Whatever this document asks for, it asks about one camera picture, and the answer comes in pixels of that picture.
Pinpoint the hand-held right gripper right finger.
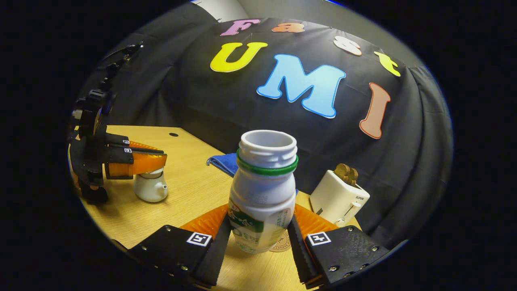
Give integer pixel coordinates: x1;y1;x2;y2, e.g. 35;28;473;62
288;203;390;289

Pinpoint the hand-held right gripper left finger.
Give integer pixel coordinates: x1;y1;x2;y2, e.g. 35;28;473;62
129;203;233;288

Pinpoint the round cork coaster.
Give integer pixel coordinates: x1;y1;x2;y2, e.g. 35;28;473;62
270;230;292;253

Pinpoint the white ceramic teacup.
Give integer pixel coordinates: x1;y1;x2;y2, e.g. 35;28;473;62
134;177;168;202

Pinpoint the white plastic water bottle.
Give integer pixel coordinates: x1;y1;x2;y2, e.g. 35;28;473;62
228;129;299;254

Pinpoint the white toaster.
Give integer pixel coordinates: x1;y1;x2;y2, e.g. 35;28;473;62
309;170;370;228

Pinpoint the folded blue towel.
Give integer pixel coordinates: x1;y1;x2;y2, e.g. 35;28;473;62
206;153;239;178

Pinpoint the black backdrop cloth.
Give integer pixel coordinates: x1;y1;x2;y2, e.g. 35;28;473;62
79;2;453;251

